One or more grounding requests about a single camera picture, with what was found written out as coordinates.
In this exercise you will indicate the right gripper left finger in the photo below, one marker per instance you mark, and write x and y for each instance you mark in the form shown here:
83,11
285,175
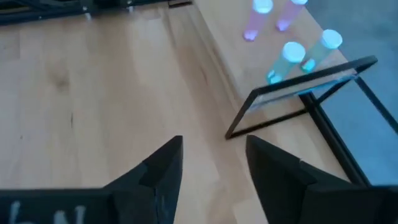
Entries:
155,193

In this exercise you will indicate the wooden shelf with black frame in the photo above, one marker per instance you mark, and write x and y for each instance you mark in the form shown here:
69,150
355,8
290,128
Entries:
236,37

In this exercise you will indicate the pink translucent medicine bottle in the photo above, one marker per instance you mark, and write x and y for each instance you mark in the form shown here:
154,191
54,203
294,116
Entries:
256,20
290,12

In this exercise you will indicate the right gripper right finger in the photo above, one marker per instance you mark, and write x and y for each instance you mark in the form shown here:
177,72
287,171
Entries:
289,199

